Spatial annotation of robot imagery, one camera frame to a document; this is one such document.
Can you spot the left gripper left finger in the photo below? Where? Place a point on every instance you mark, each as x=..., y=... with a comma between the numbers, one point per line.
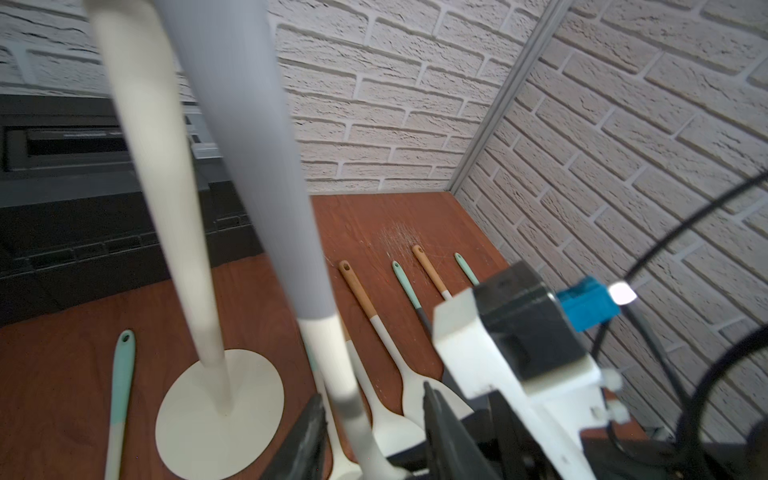
x=302, y=454

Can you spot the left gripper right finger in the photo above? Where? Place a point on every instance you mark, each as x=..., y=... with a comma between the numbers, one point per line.
x=451, y=452

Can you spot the cream slotted turner wooden handle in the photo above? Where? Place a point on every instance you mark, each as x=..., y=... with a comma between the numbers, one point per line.
x=413, y=383

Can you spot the cream utensil rack stand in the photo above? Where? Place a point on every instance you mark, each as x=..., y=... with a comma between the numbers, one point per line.
x=223, y=411

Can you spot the grey spatula green handle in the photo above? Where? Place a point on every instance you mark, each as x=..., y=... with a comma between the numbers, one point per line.
x=410, y=293

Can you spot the cream ladle wooden handle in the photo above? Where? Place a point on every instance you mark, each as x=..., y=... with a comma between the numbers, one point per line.
x=432, y=273

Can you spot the cream spoon green handle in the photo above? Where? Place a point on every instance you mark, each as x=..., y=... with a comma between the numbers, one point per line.
x=464, y=266

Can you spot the cream spatula green handle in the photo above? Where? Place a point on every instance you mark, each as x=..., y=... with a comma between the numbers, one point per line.
x=342, y=467
x=122, y=376

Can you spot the cream spoon grey handle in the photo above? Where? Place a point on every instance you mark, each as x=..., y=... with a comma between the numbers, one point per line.
x=227, y=52

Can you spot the cream spatula wooden handle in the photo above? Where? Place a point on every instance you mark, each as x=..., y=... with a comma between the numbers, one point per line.
x=393, y=433

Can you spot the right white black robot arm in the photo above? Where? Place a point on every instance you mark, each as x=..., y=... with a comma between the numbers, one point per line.
x=690, y=451

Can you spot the black plastic toolbox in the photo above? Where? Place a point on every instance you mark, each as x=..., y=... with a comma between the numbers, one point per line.
x=75, y=226

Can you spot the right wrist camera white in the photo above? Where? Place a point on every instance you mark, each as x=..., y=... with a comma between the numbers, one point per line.
x=513, y=335

